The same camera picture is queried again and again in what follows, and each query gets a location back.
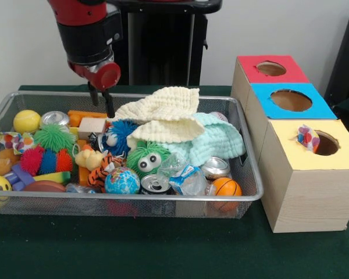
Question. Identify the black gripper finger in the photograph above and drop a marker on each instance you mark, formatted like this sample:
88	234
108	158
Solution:
93	94
109	104

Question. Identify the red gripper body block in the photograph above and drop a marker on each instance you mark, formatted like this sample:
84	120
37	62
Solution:
102	74

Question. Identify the cream yellow cloth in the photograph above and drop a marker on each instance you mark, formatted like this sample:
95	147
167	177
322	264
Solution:
163	113

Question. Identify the multicolour fuzzy caterpillar toy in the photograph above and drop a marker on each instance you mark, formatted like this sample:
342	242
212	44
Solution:
46	161

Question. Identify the colourful polka dot cloth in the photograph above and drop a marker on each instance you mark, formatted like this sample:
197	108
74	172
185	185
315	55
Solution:
14	141
307	138

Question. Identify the mint green cloth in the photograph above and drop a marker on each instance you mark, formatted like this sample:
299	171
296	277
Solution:
218	142

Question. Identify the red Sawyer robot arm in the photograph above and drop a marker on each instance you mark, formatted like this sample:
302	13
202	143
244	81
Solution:
87	29

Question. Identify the clear mesh bin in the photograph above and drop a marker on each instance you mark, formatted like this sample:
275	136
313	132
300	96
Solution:
163	206

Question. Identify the wooden box with three holes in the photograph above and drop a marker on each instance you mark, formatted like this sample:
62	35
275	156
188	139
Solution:
305	192

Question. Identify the blue spiky ball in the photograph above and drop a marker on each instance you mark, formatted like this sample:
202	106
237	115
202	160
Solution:
123	135

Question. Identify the green spiky ball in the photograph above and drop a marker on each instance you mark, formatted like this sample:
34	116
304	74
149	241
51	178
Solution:
54	138

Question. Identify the tiger plush toy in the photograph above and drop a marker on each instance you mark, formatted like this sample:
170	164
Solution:
104	168

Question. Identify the green fuzzy toy with eyes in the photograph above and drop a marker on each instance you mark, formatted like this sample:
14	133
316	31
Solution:
146	158

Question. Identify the globe print ball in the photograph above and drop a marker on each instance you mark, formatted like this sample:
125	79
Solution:
121	181

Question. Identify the small orange basketball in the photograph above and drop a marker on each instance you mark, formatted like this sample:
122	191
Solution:
227	187

